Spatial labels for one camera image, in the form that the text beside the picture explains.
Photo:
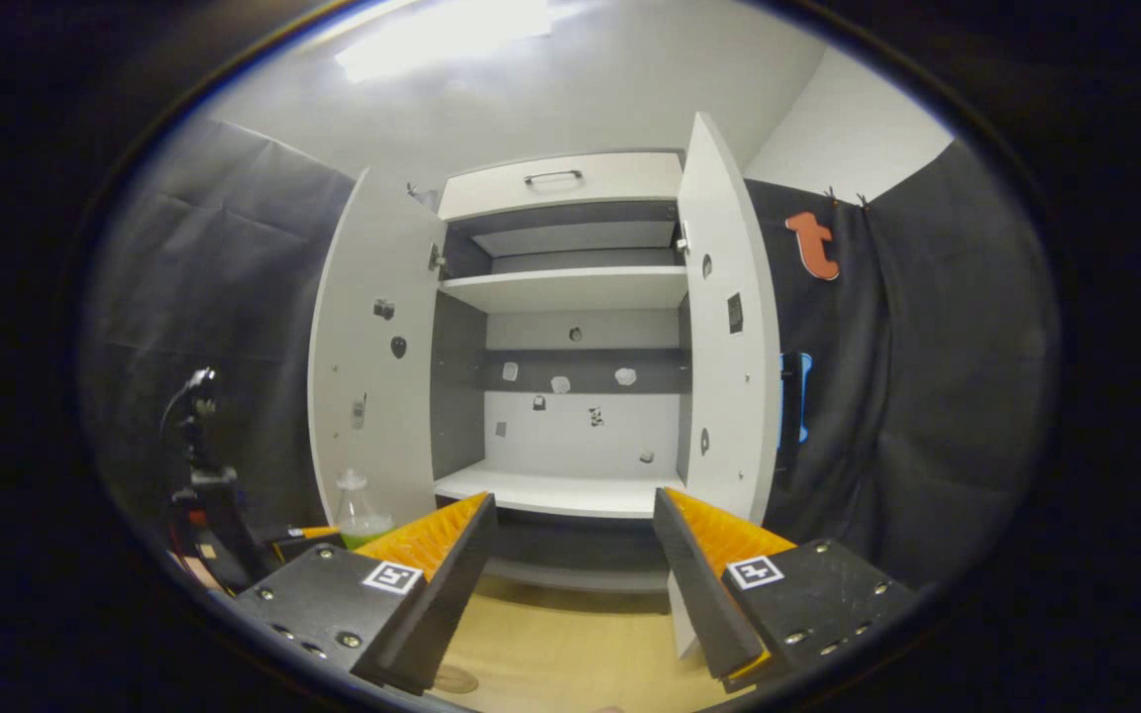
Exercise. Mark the metal door hinge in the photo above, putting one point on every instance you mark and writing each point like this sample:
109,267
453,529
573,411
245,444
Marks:
437,259
679,238

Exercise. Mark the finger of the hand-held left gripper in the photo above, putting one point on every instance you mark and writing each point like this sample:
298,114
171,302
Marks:
308,543

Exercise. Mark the white cabinet door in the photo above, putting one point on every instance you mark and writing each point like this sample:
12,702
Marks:
372,376
729,376

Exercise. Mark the white cabinet drawer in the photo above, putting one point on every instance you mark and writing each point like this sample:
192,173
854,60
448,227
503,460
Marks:
630,178

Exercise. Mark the black backdrop cloth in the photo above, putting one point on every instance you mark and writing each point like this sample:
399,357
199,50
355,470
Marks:
927,396

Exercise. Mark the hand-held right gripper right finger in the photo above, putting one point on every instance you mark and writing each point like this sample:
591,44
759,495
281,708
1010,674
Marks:
694,594

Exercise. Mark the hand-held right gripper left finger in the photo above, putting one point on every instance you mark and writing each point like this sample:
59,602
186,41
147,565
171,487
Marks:
452,594

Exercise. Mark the green label plastic bottle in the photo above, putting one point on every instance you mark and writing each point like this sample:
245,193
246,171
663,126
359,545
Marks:
361,510

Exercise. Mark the white and grey cabinet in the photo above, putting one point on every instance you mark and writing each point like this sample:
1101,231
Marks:
570,490

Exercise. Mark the white inner cabinet shelf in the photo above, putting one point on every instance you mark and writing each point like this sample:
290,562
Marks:
570,287

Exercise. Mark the round wooden coaster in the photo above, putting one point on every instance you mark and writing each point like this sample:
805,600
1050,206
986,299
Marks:
456,679

